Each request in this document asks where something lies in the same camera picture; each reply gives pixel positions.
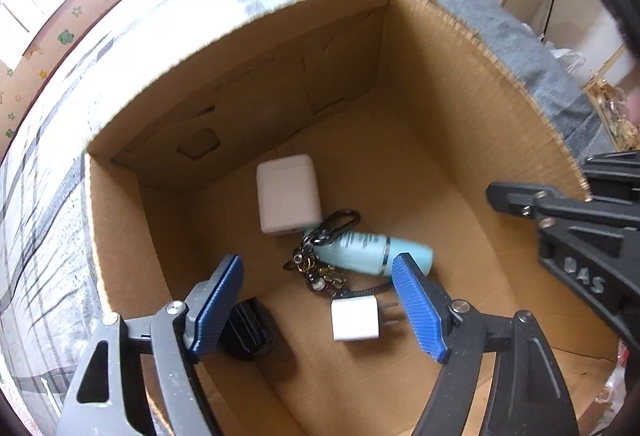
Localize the window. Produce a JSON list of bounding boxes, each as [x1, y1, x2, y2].
[[0, 0, 51, 61]]

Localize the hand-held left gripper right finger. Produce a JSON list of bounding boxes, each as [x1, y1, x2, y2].
[[391, 252, 583, 436]]

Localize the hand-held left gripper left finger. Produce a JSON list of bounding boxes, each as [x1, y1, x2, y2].
[[56, 254, 246, 436]]

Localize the white charger plug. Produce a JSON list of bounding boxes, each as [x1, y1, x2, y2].
[[330, 296, 406, 343]]

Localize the small black case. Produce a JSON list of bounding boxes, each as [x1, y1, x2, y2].
[[220, 297, 277, 361]]

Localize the cardboard box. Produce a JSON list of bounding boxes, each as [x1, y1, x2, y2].
[[82, 0, 621, 436]]

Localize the white rounded case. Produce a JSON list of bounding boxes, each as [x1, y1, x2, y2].
[[256, 154, 323, 237]]

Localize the teal lotion bottle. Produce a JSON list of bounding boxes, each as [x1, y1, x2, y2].
[[303, 228, 434, 277]]

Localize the white plastic bags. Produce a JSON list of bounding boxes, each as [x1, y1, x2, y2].
[[542, 40, 588, 81]]

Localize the metal keychain with carabiner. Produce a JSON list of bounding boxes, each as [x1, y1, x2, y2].
[[282, 210, 391, 299]]

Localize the wooden rack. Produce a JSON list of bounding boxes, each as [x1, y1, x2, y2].
[[582, 46, 640, 151]]

